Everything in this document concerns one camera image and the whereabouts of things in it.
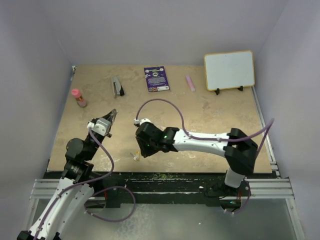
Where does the key with yellow tag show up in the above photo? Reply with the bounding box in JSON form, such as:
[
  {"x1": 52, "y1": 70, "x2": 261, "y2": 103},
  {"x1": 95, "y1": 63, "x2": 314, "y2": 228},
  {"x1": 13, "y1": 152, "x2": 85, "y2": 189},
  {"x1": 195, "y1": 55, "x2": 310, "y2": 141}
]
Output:
[{"x1": 130, "y1": 151, "x2": 140, "y2": 162}]

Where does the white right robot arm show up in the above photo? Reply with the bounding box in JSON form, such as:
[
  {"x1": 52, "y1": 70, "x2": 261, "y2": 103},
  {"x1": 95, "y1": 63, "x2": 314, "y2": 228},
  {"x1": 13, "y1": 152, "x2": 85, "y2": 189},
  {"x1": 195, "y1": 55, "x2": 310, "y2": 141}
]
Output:
[{"x1": 134, "y1": 118, "x2": 258, "y2": 196}]

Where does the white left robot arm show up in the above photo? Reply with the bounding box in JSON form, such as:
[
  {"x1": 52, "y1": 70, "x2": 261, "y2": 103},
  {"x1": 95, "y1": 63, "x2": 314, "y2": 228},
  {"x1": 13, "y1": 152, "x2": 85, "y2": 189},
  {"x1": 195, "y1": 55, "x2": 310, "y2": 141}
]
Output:
[{"x1": 17, "y1": 109, "x2": 117, "y2": 240}]

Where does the grey black stapler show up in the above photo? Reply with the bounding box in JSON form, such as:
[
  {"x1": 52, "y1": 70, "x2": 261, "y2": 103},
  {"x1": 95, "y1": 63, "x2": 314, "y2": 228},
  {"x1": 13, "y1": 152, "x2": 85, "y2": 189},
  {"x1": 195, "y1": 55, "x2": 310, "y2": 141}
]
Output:
[{"x1": 111, "y1": 76, "x2": 125, "y2": 98}]

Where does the pink capped small bottle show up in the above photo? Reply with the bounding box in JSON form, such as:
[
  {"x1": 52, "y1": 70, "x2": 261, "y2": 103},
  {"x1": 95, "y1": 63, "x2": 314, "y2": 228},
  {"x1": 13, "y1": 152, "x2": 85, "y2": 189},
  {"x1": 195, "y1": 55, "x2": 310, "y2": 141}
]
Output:
[{"x1": 71, "y1": 88, "x2": 87, "y2": 108}]

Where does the purple printed card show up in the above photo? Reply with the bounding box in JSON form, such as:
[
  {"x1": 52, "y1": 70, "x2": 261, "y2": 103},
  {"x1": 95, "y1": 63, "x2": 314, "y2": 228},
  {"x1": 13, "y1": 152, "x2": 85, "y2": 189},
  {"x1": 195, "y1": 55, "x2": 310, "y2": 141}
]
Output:
[{"x1": 143, "y1": 66, "x2": 170, "y2": 93}]

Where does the pink eraser stick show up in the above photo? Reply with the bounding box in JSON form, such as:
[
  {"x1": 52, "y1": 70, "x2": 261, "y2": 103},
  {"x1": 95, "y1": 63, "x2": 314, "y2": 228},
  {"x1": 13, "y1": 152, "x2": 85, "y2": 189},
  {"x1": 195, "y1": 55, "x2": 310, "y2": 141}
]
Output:
[{"x1": 186, "y1": 75, "x2": 196, "y2": 92}]

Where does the small whiteboard on stand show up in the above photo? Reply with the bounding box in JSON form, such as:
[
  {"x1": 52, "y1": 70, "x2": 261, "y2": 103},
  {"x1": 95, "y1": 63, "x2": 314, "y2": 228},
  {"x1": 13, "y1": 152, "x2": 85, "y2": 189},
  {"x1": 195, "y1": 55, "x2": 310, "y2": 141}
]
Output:
[{"x1": 204, "y1": 50, "x2": 256, "y2": 95}]

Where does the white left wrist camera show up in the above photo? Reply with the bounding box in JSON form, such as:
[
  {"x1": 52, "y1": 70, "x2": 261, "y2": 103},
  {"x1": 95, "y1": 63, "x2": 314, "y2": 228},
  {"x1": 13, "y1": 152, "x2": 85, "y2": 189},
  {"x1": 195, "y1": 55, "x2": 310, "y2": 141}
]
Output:
[{"x1": 86, "y1": 117, "x2": 112, "y2": 137}]

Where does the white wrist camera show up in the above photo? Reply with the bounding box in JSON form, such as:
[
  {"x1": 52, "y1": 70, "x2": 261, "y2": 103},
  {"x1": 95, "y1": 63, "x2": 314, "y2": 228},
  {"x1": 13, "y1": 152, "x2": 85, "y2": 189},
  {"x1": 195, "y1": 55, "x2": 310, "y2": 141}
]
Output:
[
  {"x1": 134, "y1": 118, "x2": 151, "y2": 127},
  {"x1": 86, "y1": 117, "x2": 112, "y2": 137}
]

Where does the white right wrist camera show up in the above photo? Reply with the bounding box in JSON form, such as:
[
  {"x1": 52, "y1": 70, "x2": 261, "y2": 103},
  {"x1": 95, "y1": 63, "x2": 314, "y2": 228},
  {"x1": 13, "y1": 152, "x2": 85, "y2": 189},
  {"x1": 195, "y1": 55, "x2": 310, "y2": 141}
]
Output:
[{"x1": 134, "y1": 118, "x2": 151, "y2": 127}]

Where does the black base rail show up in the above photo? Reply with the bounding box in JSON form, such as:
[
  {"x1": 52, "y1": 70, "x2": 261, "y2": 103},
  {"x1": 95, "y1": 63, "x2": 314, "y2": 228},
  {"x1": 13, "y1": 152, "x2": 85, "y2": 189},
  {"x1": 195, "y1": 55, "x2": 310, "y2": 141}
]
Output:
[{"x1": 44, "y1": 170, "x2": 253, "y2": 209}]

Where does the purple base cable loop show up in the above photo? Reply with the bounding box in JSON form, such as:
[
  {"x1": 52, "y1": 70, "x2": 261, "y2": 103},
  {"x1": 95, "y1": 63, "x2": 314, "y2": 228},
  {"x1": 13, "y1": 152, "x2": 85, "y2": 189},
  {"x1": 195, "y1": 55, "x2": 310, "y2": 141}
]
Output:
[{"x1": 83, "y1": 184, "x2": 137, "y2": 222}]

